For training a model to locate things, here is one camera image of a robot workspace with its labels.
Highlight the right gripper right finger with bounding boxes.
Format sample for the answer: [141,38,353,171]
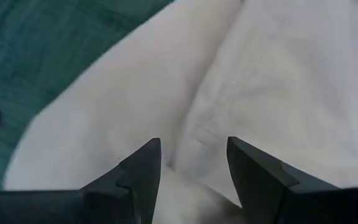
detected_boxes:
[226,136,358,224]

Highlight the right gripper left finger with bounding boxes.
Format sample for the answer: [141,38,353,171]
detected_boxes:
[0,138,162,224]

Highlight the beige khaki shorts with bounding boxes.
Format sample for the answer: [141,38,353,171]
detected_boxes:
[3,0,358,224]

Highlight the dark green shirt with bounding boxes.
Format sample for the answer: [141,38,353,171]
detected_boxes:
[0,0,175,191]

